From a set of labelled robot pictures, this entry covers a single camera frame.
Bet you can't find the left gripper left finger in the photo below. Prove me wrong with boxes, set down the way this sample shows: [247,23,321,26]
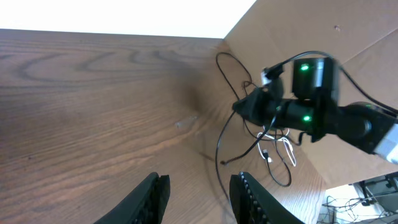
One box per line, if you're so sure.
[95,172,170,224]

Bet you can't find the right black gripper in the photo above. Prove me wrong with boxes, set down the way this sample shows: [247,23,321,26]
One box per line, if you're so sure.
[232,79,284,126]

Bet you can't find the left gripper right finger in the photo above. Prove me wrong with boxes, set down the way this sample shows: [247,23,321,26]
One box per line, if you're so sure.
[229,172,303,224]

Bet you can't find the white cable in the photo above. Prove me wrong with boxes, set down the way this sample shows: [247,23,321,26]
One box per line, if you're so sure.
[256,127,297,167]

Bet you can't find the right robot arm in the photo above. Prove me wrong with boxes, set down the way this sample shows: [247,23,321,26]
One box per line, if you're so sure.
[233,57,397,164]

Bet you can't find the clutter beyond table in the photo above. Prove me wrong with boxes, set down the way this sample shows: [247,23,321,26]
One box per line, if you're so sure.
[317,172,398,224]

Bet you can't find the right cardboard panel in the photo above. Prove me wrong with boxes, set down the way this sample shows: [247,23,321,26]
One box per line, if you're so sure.
[226,0,397,184]

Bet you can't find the right camera cable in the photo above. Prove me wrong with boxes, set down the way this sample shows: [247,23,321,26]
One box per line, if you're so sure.
[273,50,398,114]

